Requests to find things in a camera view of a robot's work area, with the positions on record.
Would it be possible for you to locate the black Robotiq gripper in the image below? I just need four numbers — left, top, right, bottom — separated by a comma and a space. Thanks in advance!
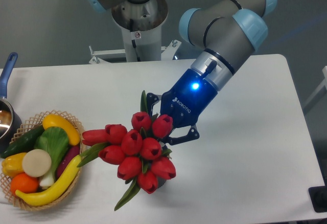
146, 68, 219, 146

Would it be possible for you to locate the red tulip bouquet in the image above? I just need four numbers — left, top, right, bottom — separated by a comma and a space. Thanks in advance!
78, 92, 176, 210

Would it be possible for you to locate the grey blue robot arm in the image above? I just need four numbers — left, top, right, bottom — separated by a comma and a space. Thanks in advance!
88, 0, 277, 145

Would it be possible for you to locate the dark grey ribbed vase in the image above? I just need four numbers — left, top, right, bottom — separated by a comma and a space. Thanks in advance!
157, 177, 167, 188

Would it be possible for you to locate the purple sweet potato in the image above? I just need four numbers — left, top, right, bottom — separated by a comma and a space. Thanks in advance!
56, 145, 80, 179

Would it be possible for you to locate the green bok choy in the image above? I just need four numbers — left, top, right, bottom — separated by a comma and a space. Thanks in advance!
34, 127, 69, 190

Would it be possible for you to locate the yellow squash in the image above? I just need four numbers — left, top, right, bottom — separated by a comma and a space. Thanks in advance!
42, 114, 80, 146

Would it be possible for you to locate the woven wicker basket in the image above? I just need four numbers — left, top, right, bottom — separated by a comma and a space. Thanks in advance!
1, 110, 86, 211

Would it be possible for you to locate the beige round disc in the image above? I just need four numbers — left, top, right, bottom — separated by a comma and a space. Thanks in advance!
22, 149, 52, 177

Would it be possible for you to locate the green cucumber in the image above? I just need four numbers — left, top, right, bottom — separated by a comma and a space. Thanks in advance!
1, 126, 44, 159

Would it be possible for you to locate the orange fruit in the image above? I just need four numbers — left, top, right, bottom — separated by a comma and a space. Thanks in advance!
10, 173, 39, 196

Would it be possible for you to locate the black device at edge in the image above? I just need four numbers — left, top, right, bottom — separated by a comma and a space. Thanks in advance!
308, 186, 326, 213

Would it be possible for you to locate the yellow banana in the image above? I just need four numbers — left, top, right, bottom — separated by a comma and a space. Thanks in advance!
16, 155, 82, 207

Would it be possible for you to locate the yellow bell pepper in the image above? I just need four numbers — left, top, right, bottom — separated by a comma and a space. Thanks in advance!
2, 152, 27, 178

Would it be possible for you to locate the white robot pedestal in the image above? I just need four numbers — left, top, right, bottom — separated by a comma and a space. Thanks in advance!
89, 0, 181, 64

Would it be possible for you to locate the white frame at right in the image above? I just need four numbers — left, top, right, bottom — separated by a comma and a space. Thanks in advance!
302, 66, 326, 115

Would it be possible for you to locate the blue handled saucepan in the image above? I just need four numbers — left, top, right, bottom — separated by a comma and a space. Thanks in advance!
1, 52, 21, 153

